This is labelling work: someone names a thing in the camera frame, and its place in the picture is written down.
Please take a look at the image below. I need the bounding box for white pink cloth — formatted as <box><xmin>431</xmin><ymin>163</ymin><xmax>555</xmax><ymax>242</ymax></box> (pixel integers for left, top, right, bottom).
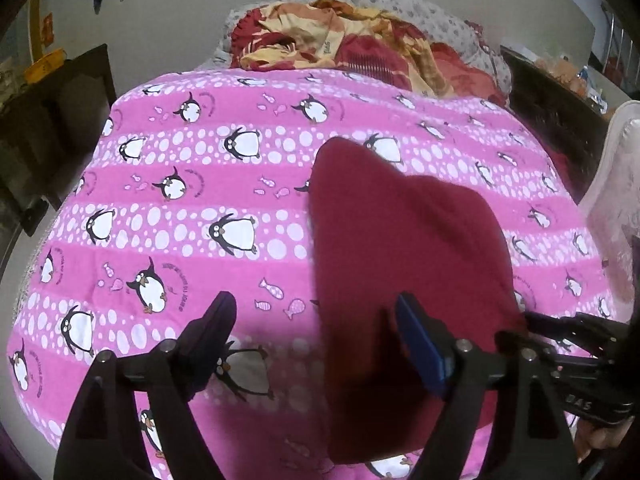
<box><xmin>577</xmin><ymin>100</ymin><xmax>640</xmax><ymax>307</ymax></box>

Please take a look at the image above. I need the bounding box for dark wooden side table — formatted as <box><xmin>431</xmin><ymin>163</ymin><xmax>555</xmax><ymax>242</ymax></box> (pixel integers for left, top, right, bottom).
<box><xmin>500</xmin><ymin>44</ymin><xmax>617</xmax><ymax>203</ymax></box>

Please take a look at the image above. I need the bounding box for dark wooden cabinet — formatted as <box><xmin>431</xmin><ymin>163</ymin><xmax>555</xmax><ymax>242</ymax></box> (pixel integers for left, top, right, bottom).
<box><xmin>0</xmin><ymin>42</ymin><xmax>118</xmax><ymax>237</ymax></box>

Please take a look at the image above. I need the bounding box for metal rack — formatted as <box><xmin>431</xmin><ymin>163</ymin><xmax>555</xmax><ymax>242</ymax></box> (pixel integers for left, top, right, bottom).
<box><xmin>590</xmin><ymin>0</ymin><xmax>640</xmax><ymax>82</ymax></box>

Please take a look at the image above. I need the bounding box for grey floral pillow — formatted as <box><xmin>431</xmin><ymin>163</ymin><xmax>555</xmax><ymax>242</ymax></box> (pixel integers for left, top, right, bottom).
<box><xmin>197</xmin><ymin>0</ymin><xmax>515</xmax><ymax>108</ymax></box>

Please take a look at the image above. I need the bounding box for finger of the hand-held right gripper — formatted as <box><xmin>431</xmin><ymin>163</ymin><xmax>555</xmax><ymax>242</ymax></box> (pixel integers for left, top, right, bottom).
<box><xmin>522</xmin><ymin>311</ymin><xmax>630</xmax><ymax>347</ymax></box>
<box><xmin>537</xmin><ymin>345</ymin><xmax>617</xmax><ymax>376</ymax></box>

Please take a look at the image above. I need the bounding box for pink penguin print bed sheet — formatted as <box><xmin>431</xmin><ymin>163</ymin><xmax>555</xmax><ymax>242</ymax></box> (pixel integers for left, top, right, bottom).
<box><xmin>7</xmin><ymin>67</ymin><xmax>620</xmax><ymax>480</ymax></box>

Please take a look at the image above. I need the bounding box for orange plastic container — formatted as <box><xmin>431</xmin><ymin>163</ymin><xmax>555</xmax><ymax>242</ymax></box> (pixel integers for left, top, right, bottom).
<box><xmin>25</xmin><ymin>48</ymin><xmax>67</xmax><ymax>84</ymax></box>

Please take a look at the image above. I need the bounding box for person's right hand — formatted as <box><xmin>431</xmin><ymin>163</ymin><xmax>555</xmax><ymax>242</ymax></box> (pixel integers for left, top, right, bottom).
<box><xmin>574</xmin><ymin>417</ymin><xmax>621</xmax><ymax>467</ymax></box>

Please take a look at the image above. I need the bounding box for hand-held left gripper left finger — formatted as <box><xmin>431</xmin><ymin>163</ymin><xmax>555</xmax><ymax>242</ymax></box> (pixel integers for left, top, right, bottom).
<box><xmin>54</xmin><ymin>290</ymin><xmax>238</xmax><ymax>480</ymax></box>

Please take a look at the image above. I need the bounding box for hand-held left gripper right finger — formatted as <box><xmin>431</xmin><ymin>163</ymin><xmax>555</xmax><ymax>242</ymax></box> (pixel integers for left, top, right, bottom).
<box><xmin>394</xmin><ymin>292</ymin><xmax>583</xmax><ymax>480</ymax></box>

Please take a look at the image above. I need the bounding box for maroon garment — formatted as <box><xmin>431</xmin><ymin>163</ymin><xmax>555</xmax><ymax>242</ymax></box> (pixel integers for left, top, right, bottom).
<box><xmin>306</xmin><ymin>136</ymin><xmax>531</xmax><ymax>466</ymax></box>

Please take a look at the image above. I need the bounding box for red yellow floral blanket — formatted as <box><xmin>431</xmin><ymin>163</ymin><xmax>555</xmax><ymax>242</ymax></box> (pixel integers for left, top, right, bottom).
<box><xmin>230</xmin><ymin>0</ymin><xmax>507</xmax><ymax>107</ymax></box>

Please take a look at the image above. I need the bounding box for orange stuffed toy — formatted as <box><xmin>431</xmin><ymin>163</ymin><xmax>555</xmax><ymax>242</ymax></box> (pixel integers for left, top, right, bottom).
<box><xmin>549</xmin><ymin>57</ymin><xmax>590</xmax><ymax>97</ymax></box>

